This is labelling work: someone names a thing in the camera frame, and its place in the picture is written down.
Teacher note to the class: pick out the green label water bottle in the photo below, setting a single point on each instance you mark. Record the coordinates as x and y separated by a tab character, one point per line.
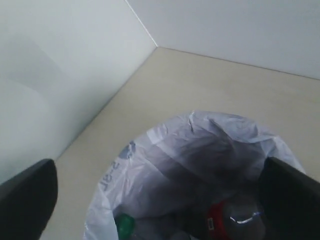
127	225

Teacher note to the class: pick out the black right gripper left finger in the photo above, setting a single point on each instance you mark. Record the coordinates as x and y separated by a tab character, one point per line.
27	201

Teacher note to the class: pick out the white plastic bin liner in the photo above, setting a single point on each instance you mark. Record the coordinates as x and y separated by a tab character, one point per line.
187	162

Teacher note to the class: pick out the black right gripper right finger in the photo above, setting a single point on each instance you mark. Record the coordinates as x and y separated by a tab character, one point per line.
290	201

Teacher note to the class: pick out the red label plastic bottle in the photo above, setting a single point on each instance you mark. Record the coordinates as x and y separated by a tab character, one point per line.
236	218

